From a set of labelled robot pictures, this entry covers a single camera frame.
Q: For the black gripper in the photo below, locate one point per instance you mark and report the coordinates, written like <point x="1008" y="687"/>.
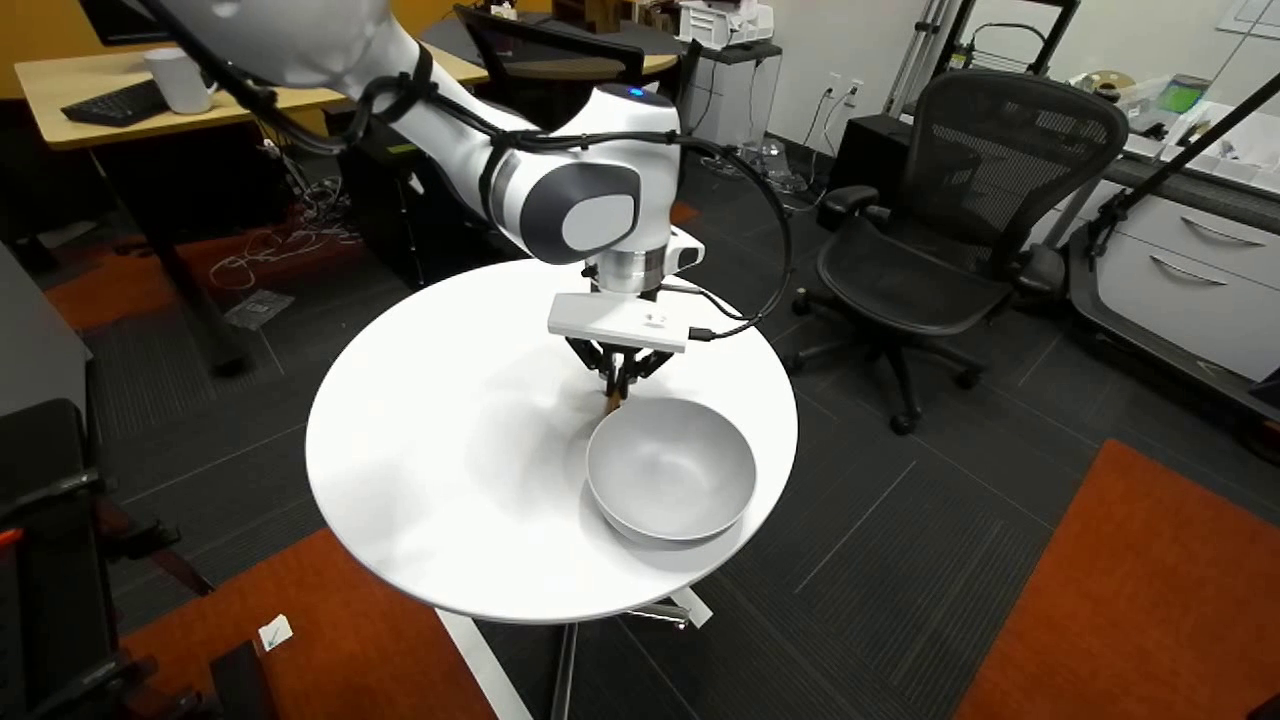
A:
<point x="624" y="353"/>

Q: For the orange and black pen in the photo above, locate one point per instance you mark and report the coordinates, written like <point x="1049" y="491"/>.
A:
<point x="618" y="399"/>

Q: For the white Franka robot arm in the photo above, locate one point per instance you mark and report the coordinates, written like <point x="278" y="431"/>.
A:
<point x="560" y="200"/>

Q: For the grey bowl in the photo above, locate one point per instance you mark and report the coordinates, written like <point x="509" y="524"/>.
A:
<point x="666" y="472"/>

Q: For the black mesh office chair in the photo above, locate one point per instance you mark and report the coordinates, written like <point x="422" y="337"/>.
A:
<point x="923" y="280"/>

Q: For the white metal table base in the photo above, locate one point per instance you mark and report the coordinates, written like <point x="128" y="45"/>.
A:
<point x="482" y="665"/>

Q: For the black computer tower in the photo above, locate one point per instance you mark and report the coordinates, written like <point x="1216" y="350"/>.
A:
<point x="878" y="155"/>

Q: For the white storage box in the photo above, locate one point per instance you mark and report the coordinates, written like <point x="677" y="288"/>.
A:
<point x="725" y="25"/>

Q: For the grey power strip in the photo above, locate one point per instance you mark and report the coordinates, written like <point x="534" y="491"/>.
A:
<point x="259" y="308"/>

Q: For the small white floor tag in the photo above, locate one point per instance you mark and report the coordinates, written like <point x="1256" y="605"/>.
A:
<point x="274" y="632"/>

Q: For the black tripod stand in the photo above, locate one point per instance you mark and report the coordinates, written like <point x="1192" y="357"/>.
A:
<point x="993" y="32"/>

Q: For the white mug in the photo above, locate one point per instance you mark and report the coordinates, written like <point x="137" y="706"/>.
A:
<point x="180" y="82"/>

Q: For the black keyboard on wooden desk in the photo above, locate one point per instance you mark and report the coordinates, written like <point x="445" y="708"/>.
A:
<point x="112" y="107"/>

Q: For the white drawer cabinet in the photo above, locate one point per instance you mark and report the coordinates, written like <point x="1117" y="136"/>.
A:
<point x="1185" y="285"/>

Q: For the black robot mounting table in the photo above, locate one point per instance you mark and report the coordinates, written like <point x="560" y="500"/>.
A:
<point x="35" y="347"/>

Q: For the black slanted pole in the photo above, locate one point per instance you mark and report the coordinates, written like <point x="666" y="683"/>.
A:
<point x="1172" y="163"/>

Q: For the black monitor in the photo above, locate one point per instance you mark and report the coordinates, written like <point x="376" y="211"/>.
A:
<point x="123" y="16"/>

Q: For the green paper pad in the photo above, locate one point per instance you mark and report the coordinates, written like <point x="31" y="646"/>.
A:
<point x="1181" y="94"/>

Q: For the light wooden desk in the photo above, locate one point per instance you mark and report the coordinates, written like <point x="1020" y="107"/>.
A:
<point x="46" y="82"/>

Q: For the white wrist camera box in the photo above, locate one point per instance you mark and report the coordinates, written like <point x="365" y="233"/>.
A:
<point x="614" y="320"/>

